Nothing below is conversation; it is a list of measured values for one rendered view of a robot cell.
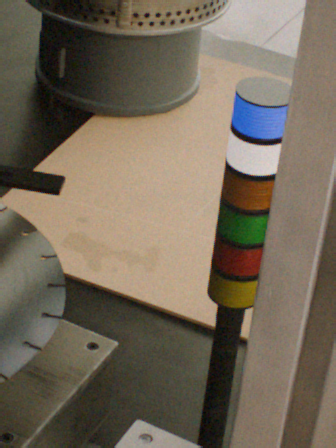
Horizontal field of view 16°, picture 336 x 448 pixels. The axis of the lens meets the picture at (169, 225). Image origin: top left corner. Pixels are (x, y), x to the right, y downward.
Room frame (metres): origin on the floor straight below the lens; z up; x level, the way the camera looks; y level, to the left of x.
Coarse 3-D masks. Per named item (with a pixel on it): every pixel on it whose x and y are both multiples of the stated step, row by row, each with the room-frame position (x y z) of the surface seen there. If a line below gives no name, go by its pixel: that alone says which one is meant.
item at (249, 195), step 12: (228, 168) 0.78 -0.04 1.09; (228, 180) 0.78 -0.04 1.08; (240, 180) 0.77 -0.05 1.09; (252, 180) 0.77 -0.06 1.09; (264, 180) 0.77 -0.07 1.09; (228, 192) 0.78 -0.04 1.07; (240, 192) 0.77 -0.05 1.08; (252, 192) 0.77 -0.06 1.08; (264, 192) 0.77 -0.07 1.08; (228, 204) 0.78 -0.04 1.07; (240, 204) 0.77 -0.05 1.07; (252, 204) 0.77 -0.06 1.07; (264, 204) 0.78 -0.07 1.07
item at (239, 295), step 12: (216, 276) 0.78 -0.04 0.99; (228, 276) 0.78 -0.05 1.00; (216, 288) 0.78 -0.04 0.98; (228, 288) 0.77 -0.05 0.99; (240, 288) 0.77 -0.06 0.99; (252, 288) 0.78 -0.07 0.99; (216, 300) 0.78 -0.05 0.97; (228, 300) 0.77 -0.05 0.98; (240, 300) 0.77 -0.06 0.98; (252, 300) 0.78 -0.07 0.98
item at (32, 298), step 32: (0, 224) 0.88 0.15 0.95; (32, 224) 0.89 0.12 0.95; (0, 256) 0.83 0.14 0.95; (32, 256) 0.84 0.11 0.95; (0, 288) 0.79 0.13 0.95; (32, 288) 0.79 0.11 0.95; (64, 288) 0.80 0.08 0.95; (0, 320) 0.75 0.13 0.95; (32, 320) 0.75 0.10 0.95; (0, 352) 0.71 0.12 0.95; (32, 352) 0.71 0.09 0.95; (0, 384) 0.67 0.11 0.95
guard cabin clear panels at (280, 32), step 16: (240, 0) 1.80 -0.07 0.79; (256, 0) 1.79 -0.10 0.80; (272, 0) 1.78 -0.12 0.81; (288, 0) 1.77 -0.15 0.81; (304, 0) 1.76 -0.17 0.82; (224, 16) 1.81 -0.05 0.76; (240, 16) 1.80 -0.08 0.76; (256, 16) 1.79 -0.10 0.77; (272, 16) 1.78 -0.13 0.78; (288, 16) 1.77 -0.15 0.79; (224, 32) 1.81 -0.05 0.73; (240, 32) 1.80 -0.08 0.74; (256, 32) 1.79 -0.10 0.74; (272, 32) 1.78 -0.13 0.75; (288, 32) 1.77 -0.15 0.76; (272, 48) 1.78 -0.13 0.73; (288, 48) 1.76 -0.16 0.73
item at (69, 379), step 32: (64, 320) 0.88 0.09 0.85; (64, 352) 0.83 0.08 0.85; (96, 352) 0.84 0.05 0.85; (32, 384) 0.79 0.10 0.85; (64, 384) 0.79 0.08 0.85; (96, 384) 0.82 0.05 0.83; (0, 416) 0.74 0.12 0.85; (32, 416) 0.75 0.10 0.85; (64, 416) 0.77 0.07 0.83; (96, 416) 0.83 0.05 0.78
